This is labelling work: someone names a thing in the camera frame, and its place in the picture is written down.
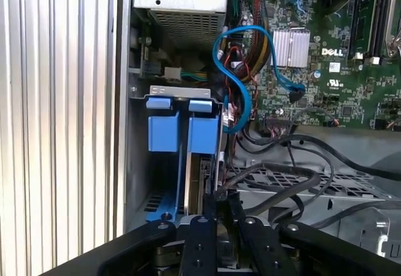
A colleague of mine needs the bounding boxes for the white connector with coloured wires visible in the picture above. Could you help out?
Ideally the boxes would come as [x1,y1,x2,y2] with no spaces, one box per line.
[164,66,208,82]

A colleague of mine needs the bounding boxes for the empty blue disk carrier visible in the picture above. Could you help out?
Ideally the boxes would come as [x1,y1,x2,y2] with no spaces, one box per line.
[145,97,189,225]

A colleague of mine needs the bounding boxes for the thick black disk wire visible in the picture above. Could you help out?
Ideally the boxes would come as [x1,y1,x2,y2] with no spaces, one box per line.
[216,162,323,216]

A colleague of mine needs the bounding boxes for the black open PC case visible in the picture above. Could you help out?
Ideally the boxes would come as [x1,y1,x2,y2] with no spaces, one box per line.
[112,0,401,276]

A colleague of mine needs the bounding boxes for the CPU socket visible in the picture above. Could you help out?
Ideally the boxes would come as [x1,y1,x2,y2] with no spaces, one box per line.
[384,0,401,59]

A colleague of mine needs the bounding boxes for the braided power wire bundle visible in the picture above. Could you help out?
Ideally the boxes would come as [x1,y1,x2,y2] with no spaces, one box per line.
[237,0,273,82]

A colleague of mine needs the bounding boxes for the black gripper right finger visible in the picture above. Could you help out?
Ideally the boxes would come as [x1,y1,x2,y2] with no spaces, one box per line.
[228,190,401,276]

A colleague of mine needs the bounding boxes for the grey perforated drive cage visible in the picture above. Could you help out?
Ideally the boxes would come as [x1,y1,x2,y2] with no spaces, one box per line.
[225,158,401,258]

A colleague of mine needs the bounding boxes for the metal disk bay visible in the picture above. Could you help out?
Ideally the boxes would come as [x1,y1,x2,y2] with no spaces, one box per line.
[130,84,226,226]

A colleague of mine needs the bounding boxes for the blue data wire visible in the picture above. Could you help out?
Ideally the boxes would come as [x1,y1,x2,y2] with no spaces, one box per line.
[212,26,306,134]

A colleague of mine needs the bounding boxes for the black RAM slot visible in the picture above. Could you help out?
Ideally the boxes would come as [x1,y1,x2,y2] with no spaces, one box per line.
[347,0,366,62]
[366,0,388,65]

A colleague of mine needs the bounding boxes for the green motherboard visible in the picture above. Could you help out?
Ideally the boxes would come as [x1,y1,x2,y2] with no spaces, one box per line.
[225,0,401,129]

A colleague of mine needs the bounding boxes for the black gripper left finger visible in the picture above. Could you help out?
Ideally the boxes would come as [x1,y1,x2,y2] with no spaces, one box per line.
[40,193,219,276]

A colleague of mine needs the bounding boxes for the thin red black wires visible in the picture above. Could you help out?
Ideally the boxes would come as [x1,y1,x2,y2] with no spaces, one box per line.
[222,46,261,195]

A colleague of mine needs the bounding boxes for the hard disk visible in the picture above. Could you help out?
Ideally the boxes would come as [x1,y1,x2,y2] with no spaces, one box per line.
[184,99,224,223]

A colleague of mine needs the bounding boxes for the long black wire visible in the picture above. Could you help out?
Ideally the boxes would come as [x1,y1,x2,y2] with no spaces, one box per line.
[236,131,401,179]

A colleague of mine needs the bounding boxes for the black multi-pin connector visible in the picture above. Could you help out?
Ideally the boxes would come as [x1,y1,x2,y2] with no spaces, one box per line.
[264,115,298,137]

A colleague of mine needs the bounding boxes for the silver finned heatsink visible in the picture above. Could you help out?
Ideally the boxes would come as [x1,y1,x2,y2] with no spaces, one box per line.
[272,28,311,68]

